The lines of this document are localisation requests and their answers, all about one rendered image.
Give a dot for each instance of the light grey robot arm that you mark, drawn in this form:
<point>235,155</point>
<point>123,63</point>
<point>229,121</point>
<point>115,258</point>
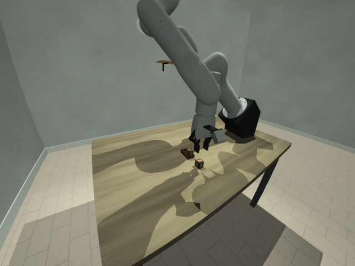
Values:
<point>206,79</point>

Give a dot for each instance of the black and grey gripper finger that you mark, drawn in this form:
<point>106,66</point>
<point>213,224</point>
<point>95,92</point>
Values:
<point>195,141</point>
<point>206,143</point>

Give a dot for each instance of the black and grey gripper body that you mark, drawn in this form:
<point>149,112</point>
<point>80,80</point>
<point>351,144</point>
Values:
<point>198,124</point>

